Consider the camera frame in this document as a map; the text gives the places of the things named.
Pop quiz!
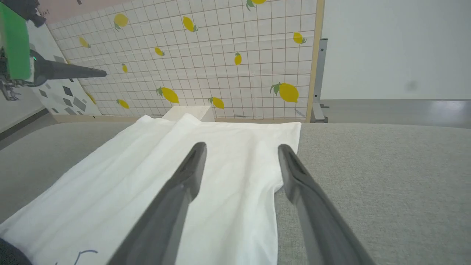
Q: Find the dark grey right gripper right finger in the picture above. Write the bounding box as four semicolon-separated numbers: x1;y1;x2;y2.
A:
278;144;376;265

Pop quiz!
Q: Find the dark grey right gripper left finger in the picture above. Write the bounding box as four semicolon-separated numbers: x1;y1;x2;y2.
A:
107;142;208;265

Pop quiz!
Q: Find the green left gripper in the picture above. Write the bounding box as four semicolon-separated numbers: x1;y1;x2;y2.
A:
0;2;107;87

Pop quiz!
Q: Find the black and white garment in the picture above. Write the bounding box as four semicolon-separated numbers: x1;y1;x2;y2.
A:
0;113;302;265

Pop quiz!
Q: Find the grey fabric sofa surface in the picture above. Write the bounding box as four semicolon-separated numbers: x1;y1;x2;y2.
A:
0;121;471;265

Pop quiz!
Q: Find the white rectangular box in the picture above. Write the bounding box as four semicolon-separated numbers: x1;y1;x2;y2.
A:
162;105;215;123

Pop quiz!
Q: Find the grey metal panel stand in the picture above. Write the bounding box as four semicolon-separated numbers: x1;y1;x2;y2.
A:
310;38;330;124

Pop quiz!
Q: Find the lemon print partition panel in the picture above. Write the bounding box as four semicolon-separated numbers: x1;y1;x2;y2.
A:
37;0;326;124

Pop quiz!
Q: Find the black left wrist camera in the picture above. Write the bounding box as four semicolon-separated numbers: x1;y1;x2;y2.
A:
0;0;47;28

